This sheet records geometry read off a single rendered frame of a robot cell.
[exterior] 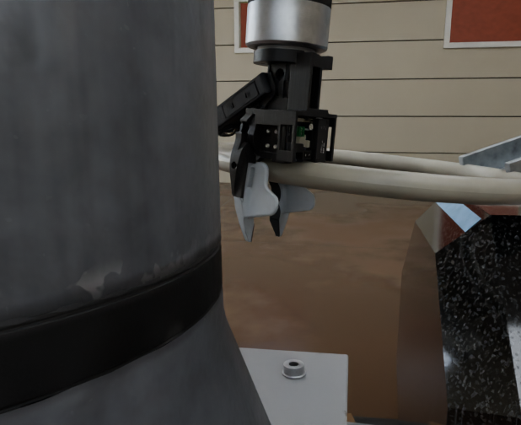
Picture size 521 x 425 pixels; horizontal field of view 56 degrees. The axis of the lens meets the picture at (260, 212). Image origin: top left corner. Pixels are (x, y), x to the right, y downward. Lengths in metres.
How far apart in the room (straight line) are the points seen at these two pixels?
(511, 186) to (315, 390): 0.40
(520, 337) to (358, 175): 0.47
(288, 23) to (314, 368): 0.35
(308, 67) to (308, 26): 0.04
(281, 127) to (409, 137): 6.66
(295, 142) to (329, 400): 0.31
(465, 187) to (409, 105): 6.60
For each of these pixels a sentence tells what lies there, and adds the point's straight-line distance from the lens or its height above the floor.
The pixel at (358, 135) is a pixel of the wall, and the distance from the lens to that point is 7.11.
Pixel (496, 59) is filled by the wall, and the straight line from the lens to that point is 7.36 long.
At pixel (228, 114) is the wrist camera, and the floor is 1.05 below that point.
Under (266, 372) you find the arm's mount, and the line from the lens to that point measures 0.28.
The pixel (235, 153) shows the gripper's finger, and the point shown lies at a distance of 0.54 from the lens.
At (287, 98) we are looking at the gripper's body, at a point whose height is 1.07.
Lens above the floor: 1.05
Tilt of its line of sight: 12 degrees down
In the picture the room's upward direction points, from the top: straight up
